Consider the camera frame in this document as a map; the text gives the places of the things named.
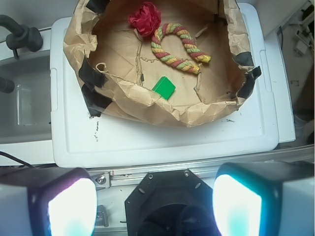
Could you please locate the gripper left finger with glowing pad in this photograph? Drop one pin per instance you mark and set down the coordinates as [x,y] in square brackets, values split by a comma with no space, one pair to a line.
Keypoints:
[47,202]

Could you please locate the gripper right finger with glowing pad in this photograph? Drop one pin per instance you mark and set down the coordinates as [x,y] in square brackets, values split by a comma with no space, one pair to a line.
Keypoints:
[271,198]

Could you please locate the green block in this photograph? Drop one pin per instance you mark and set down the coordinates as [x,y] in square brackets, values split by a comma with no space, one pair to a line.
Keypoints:
[164,87]

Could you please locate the white plastic bin lid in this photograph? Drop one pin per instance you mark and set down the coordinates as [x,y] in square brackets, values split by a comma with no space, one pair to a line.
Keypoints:
[107,141]

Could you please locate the clear plastic storage bin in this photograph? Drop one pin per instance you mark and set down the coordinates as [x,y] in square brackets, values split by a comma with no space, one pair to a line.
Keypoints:
[25,113]

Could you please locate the brown paper bin liner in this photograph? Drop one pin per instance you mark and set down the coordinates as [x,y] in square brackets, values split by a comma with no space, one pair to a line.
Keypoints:
[116,68]

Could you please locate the red crumpled paper flower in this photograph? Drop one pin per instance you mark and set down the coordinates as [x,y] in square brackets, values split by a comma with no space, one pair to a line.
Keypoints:
[146,19]

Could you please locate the aluminium extrusion rail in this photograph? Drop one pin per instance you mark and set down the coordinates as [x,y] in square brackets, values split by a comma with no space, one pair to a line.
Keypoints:
[207,168]

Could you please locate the black octagonal mount plate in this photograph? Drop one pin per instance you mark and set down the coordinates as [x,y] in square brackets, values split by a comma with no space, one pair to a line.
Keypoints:
[171,203]

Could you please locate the multicolour twisted rope toy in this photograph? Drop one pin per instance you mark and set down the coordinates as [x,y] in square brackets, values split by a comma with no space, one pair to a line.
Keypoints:
[173,45]

